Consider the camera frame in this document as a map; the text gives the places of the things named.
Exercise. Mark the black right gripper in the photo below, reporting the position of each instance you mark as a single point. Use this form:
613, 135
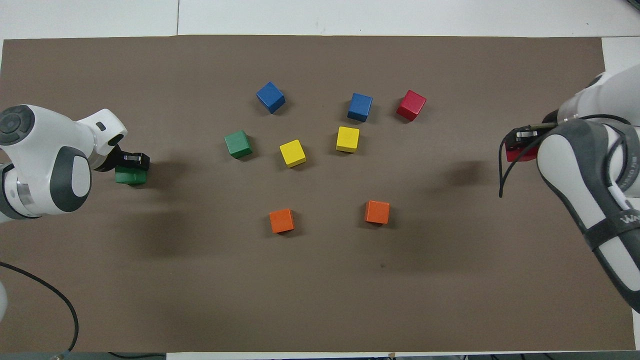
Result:
551, 119

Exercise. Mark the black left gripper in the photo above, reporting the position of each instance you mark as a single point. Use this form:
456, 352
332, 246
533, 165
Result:
111, 159

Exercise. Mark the green wooden block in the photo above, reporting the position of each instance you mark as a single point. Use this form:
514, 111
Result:
131, 178
238, 144

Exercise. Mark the red wooden block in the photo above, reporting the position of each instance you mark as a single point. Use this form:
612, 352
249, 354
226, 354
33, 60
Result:
411, 105
522, 155

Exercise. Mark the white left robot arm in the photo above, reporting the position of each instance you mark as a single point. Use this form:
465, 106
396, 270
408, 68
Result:
45, 150

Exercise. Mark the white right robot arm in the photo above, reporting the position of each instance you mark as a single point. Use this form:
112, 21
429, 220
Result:
590, 165

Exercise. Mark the blue wooden block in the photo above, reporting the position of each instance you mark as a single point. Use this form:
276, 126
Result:
270, 97
360, 107

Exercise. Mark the orange wooden block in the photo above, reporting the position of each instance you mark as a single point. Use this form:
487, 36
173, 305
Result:
377, 212
281, 220

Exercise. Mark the yellow wooden block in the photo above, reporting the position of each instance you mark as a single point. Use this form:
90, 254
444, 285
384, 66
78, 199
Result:
292, 152
347, 139

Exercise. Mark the brown table mat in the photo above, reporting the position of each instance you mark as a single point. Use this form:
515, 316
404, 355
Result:
320, 290

